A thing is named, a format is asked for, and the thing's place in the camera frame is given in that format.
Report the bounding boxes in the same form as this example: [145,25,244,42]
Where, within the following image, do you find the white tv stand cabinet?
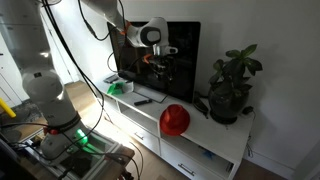
[95,79,253,180]

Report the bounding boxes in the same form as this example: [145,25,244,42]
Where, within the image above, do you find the black remote control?
[134,99,153,106]

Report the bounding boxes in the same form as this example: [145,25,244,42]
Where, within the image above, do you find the green plastic bin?
[107,82,128,95]

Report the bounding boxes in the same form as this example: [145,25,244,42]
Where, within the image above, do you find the black television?
[108,22,201,103]

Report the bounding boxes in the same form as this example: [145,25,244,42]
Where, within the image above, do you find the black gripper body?
[148,46,178,80]

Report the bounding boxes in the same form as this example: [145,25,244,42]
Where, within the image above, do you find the white paper sheet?
[122,81,134,93]

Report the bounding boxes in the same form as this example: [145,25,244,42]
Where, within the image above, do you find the yellow handle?
[0,98,16,118]

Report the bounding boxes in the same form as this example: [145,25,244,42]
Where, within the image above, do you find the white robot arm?
[23,0,177,163]

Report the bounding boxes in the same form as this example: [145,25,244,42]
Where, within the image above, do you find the potted green plant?
[208,44,263,124]

